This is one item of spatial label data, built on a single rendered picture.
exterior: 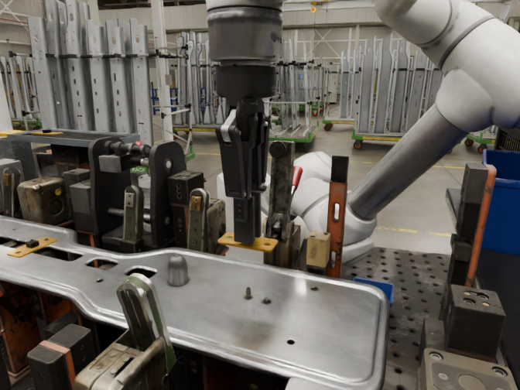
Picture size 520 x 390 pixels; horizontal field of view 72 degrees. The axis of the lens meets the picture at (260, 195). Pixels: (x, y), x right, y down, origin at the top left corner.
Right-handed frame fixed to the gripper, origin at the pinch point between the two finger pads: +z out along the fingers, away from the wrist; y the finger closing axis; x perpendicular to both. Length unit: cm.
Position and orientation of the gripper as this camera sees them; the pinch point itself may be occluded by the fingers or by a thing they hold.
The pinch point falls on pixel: (247, 216)
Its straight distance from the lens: 51.1
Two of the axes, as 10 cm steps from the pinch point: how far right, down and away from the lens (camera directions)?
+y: 3.7, -2.9, 8.8
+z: 0.0, 9.5, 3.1
